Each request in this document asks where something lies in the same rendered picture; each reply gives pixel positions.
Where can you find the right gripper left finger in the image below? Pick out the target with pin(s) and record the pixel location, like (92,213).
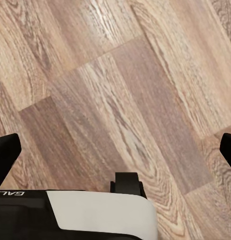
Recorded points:
(10,149)

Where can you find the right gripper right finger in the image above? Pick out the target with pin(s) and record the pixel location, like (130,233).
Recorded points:
(225,147)

